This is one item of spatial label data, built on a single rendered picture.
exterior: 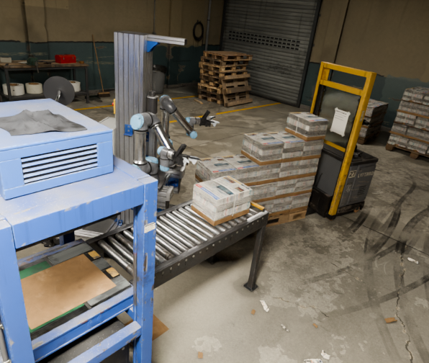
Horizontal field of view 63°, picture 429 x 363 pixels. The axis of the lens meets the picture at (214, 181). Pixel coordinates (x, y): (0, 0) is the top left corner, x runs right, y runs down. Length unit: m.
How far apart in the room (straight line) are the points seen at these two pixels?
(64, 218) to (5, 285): 0.29
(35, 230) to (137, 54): 2.02
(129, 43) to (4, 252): 2.15
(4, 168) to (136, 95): 1.89
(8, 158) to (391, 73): 9.22
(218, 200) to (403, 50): 7.88
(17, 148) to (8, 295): 0.51
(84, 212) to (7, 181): 0.28
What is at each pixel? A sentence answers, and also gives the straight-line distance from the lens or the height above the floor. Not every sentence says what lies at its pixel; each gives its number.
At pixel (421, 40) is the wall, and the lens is 9.75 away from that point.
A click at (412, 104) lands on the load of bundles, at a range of 8.12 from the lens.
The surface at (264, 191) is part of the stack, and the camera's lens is 3.97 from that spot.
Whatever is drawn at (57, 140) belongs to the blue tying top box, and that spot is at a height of 1.74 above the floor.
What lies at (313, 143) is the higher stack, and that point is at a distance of 4.17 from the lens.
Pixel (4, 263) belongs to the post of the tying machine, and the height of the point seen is 1.41.
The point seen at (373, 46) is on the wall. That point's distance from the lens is 10.06.
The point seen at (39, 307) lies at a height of 0.80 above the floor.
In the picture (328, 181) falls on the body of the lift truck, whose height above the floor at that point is 0.42.
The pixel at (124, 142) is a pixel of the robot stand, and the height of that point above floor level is 1.10.
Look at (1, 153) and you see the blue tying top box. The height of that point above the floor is 1.73.
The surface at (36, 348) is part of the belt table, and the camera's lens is 1.94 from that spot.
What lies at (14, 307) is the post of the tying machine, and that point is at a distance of 1.52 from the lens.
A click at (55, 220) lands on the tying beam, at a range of 1.38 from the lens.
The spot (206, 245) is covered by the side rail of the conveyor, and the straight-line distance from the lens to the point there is 2.45.
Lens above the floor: 2.23
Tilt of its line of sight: 25 degrees down
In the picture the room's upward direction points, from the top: 6 degrees clockwise
